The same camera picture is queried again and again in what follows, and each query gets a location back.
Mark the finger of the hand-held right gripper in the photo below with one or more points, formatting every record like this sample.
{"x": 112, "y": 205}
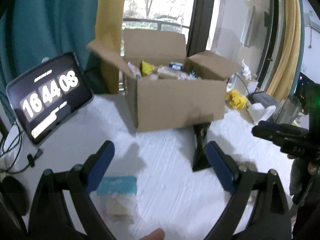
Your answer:
{"x": 282, "y": 128}
{"x": 287, "y": 142}

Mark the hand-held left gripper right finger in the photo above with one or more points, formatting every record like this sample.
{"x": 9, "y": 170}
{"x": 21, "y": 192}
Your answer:
{"x": 220, "y": 170}

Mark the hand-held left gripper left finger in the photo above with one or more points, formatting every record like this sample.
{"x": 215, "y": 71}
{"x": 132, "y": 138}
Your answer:
{"x": 100, "y": 170}

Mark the black snack packet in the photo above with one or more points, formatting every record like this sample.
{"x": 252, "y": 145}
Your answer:
{"x": 200, "y": 152}

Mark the cardboard box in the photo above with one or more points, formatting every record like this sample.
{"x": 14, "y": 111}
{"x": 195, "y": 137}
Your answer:
{"x": 175, "y": 105}

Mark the person's right forearm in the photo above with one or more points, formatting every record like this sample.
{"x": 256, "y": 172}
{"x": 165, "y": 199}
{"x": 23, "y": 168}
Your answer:
{"x": 300, "y": 180}

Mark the person's left hand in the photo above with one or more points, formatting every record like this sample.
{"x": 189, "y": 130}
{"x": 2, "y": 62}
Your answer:
{"x": 155, "y": 235}

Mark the steel thermos bottle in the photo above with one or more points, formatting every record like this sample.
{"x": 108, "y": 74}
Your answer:
{"x": 287, "y": 112}

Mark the light blue cookie packet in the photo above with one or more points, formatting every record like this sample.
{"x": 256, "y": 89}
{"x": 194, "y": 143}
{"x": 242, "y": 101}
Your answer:
{"x": 117, "y": 185}

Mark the white stand device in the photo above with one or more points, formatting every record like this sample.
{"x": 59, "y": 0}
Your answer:
{"x": 260, "y": 112}

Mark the grey pouch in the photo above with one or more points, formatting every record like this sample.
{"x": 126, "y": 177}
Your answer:
{"x": 265, "y": 98}

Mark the yellow wipes packet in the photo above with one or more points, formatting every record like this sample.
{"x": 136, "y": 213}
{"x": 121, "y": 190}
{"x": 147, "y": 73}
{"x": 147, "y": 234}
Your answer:
{"x": 236, "y": 100}

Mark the white woven basket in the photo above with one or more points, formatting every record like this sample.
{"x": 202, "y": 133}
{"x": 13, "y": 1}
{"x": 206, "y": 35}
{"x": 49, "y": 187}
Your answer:
{"x": 241, "y": 87}

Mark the white crumpled tissue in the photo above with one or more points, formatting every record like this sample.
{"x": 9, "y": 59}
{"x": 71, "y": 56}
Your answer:
{"x": 246, "y": 70}

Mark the teal curtain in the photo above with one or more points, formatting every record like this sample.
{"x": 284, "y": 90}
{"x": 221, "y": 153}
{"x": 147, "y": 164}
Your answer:
{"x": 302, "y": 42}
{"x": 50, "y": 17}

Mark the yellow curtain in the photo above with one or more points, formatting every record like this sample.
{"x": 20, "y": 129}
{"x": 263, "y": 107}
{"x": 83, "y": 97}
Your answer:
{"x": 110, "y": 17}
{"x": 290, "y": 42}

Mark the black tablet with clock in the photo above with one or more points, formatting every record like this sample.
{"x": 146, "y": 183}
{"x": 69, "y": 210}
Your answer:
{"x": 50, "y": 97}

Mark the grey hanging cloth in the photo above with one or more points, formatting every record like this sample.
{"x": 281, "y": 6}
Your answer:
{"x": 248, "y": 27}

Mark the yellow snack packet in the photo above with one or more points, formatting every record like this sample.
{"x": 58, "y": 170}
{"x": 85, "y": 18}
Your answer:
{"x": 147, "y": 68}

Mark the blue topped cracker packet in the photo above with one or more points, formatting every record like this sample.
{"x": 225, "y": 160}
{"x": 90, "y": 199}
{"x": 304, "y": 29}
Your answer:
{"x": 176, "y": 66}

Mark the black balcony railing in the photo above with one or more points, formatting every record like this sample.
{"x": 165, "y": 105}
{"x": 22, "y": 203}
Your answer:
{"x": 150, "y": 20}

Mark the black door frame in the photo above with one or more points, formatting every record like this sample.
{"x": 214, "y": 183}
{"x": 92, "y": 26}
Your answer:
{"x": 272, "y": 30}

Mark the black window post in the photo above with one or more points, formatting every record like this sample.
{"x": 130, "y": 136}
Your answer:
{"x": 200, "y": 17}

